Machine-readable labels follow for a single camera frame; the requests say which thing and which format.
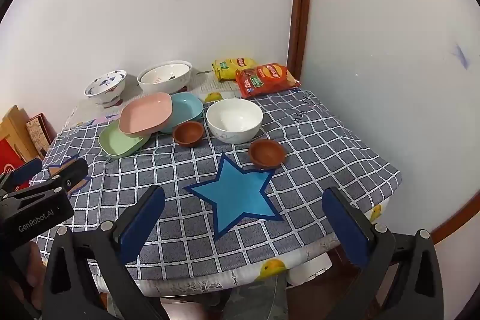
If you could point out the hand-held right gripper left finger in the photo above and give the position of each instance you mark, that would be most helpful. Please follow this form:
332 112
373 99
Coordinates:
140 226

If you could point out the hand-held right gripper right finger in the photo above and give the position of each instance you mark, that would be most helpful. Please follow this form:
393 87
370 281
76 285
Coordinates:
347 226

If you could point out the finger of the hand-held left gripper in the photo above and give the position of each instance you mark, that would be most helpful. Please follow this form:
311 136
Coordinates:
28 168
71 170

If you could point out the green plate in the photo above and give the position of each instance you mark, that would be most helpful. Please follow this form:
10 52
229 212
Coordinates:
120 143

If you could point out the pink plate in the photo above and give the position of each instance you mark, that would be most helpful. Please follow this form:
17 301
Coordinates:
144 113

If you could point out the small brown bowl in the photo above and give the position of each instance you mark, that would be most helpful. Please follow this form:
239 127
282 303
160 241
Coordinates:
267 152
188 132

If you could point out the blue plate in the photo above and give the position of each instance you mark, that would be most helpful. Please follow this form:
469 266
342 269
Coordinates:
185 108

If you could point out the plain white bowl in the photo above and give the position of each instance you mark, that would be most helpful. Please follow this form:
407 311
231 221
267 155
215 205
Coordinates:
234 119

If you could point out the person's left hand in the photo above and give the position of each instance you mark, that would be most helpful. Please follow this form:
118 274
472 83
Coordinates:
32 269

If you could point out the red box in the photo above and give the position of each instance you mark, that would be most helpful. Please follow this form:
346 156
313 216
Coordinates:
9 158

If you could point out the patterned brown box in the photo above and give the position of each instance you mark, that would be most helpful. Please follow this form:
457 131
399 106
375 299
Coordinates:
40 132

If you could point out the wooden board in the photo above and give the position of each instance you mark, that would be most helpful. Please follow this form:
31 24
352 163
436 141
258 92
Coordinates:
17 125

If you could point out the white container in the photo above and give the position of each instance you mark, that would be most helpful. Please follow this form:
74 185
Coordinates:
309 269

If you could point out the grey checked tablecloth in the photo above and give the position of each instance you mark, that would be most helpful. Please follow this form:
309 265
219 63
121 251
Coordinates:
318 151

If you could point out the blue flower patterned bowl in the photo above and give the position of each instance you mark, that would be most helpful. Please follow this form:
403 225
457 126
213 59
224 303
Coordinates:
105 84

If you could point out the brown baseboard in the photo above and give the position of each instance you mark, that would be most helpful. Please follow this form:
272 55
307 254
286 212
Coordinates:
455 220

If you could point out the large white patterned bowl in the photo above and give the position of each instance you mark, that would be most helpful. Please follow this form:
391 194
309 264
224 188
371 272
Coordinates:
165 75

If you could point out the metal spoon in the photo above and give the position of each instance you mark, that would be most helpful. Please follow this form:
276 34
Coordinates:
204 72

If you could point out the red chip bag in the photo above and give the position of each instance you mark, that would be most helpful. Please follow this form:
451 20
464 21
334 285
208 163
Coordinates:
266 78

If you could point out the yellow chip bag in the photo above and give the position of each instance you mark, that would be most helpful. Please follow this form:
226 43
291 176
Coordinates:
230 67

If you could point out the brown wooden door frame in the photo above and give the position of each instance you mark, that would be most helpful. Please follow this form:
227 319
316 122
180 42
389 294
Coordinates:
300 5

